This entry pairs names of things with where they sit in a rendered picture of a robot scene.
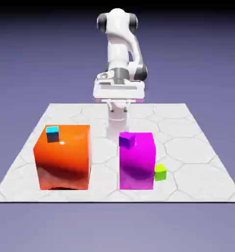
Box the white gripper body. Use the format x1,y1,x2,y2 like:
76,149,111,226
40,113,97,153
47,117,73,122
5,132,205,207
92,78,146,104

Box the large magenta box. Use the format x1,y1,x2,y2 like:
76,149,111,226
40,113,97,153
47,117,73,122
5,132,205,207
118,132,157,191

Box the large orange box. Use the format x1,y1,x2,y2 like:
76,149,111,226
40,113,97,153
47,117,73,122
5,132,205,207
33,124,91,191

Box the small purple cube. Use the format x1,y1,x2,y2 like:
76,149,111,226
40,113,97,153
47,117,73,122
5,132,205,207
118,131,136,150

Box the small cyan cube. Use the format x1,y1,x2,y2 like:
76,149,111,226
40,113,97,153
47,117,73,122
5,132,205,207
45,126,60,144

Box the small green cube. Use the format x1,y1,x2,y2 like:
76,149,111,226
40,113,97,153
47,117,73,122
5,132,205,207
154,163,168,182

